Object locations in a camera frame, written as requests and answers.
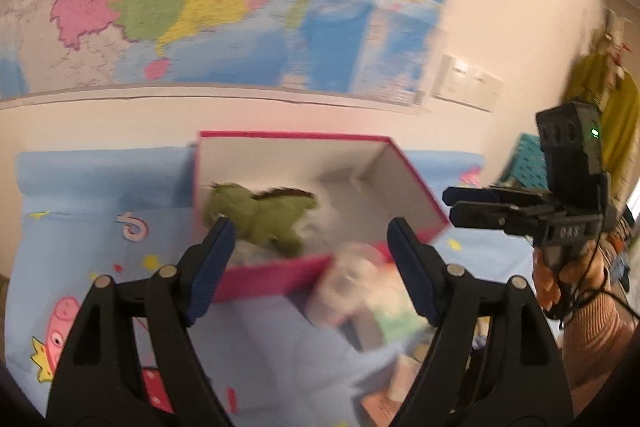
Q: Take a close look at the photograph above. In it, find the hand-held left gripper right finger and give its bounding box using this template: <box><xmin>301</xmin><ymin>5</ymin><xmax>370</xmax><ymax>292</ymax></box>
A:
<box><xmin>387</xmin><ymin>217</ymin><xmax>576</xmax><ymax>427</ymax></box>

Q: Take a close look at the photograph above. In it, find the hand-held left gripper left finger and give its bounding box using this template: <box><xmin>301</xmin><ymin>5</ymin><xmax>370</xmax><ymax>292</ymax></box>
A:
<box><xmin>47</xmin><ymin>217</ymin><xmax>236</xmax><ymax>427</ymax></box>

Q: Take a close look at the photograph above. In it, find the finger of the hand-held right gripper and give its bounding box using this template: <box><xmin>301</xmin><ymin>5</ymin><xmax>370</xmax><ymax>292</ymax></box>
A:
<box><xmin>449</xmin><ymin>202</ymin><xmax>551</xmax><ymax>236</ymax></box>
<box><xmin>442</xmin><ymin>186</ymin><xmax>551</xmax><ymax>208</ymax></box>

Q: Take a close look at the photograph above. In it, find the pink cardboard box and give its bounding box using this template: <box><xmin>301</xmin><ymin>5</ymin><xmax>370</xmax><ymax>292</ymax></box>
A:
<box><xmin>192</xmin><ymin>131</ymin><xmax>451</xmax><ymax>305</ymax></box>

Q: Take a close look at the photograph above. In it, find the peach spout pouch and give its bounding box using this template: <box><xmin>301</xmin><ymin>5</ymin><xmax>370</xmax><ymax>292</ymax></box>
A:
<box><xmin>305</xmin><ymin>242</ymin><xmax>396</xmax><ymax>338</ymax></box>

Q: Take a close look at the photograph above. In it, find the green plush toy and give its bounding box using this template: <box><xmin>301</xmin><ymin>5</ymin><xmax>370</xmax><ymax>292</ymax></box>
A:
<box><xmin>202</xmin><ymin>182</ymin><xmax>318</xmax><ymax>258</ymax></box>

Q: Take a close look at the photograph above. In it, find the person's right forearm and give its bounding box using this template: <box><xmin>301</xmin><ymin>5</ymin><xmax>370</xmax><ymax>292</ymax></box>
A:
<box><xmin>559</xmin><ymin>277</ymin><xmax>640</xmax><ymax>414</ymax></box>

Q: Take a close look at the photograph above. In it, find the person's right hand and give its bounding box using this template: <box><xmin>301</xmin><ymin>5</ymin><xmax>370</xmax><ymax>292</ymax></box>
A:
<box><xmin>532</xmin><ymin>242</ymin><xmax>612</xmax><ymax>324</ymax></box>

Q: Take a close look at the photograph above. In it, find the teal plastic basket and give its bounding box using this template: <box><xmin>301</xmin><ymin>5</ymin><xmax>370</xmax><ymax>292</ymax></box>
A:
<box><xmin>500</xmin><ymin>133</ymin><xmax>548</xmax><ymax>190</ymax></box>

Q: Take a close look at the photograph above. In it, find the yellow garment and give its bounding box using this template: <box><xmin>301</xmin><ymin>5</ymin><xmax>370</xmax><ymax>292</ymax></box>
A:
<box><xmin>565</xmin><ymin>52</ymin><xmax>640</xmax><ymax>192</ymax></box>

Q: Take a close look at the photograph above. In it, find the colourful picture book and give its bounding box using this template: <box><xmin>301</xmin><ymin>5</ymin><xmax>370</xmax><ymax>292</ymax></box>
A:
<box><xmin>350</xmin><ymin>302</ymin><xmax>491</xmax><ymax>423</ymax></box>

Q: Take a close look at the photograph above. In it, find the blue printed blanket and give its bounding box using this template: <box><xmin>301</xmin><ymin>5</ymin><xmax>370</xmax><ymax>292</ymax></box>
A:
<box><xmin>10</xmin><ymin>149</ymin><xmax>551</xmax><ymax>427</ymax></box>

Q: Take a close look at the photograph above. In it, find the white wall socket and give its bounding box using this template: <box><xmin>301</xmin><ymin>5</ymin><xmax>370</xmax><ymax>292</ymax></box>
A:
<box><xmin>434</xmin><ymin>54</ymin><xmax>476</xmax><ymax>102</ymax></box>
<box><xmin>467</xmin><ymin>67</ymin><xmax>504</xmax><ymax>112</ymax></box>

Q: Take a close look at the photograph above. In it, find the black cable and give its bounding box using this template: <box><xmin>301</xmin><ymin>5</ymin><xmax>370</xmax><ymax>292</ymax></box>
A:
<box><xmin>550</xmin><ymin>252</ymin><xmax>640</xmax><ymax>325</ymax></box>

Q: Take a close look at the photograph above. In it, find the colourful wall map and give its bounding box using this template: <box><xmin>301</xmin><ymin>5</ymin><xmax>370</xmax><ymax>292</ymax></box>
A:
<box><xmin>0</xmin><ymin>0</ymin><xmax>453</xmax><ymax>108</ymax></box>

